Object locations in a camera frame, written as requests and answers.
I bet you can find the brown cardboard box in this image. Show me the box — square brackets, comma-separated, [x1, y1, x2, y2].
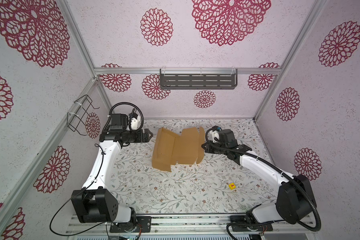
[152, 127, 205, 172]

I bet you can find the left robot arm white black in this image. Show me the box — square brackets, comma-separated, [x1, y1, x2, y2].
[71, 113, 153, 226]

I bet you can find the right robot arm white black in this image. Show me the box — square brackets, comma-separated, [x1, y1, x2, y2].
[202, 126, 321, 231]

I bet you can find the small yellow cube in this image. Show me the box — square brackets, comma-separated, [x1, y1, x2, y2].
[229, 183, 236, 190]

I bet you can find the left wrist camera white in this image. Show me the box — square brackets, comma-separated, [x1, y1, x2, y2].
[129, 113, 143, 131]

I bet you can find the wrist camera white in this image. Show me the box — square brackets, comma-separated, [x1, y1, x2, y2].
[210, 126, 222, 143]
[129, 113, 143, 131]

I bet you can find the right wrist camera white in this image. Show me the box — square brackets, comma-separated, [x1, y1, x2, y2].
[210, 126, 222, 143]

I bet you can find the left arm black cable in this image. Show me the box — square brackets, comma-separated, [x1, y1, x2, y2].
[49, 143, 109, 237]

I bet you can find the dark metal wall shelf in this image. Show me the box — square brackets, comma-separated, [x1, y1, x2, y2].
[159, 69, 238, 90]

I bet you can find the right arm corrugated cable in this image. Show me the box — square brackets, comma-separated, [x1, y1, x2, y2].
[205, 127, 322, 240]

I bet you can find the black wire wall rack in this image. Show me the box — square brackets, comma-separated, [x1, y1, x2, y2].
[66, 94, 99, 137]

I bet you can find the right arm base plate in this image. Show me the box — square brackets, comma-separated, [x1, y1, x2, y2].
[230, 215, 273, 232]

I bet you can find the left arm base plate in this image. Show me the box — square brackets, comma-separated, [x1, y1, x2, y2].
[110, 216, 152, 234]

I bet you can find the aluminium front rail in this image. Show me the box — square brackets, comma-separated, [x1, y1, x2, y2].
[64, 213, 314, 236]

